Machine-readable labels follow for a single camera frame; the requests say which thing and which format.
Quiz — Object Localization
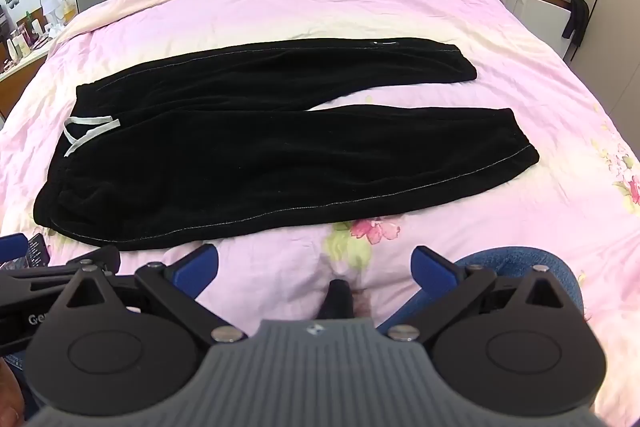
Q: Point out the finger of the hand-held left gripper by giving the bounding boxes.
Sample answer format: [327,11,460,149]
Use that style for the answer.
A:
[0,233,49,271]
[0,246,121,308]

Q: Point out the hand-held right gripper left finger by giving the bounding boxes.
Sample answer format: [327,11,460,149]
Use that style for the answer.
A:
[64,243,248,348]

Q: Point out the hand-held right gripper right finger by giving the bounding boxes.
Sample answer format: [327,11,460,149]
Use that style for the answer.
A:
[387,245,583,346]

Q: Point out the black pants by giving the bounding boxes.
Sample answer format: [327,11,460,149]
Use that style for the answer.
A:
[33,37,542,253]

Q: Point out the wooden nightstand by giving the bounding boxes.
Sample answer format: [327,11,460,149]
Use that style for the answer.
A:
[0,38,53,120]

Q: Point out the pink floral blanket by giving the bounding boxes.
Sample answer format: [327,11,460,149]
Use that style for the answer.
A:
[0,0,640,348]

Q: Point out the black hanging garment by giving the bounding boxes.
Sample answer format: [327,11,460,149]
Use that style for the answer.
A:
[554,0,592,48]

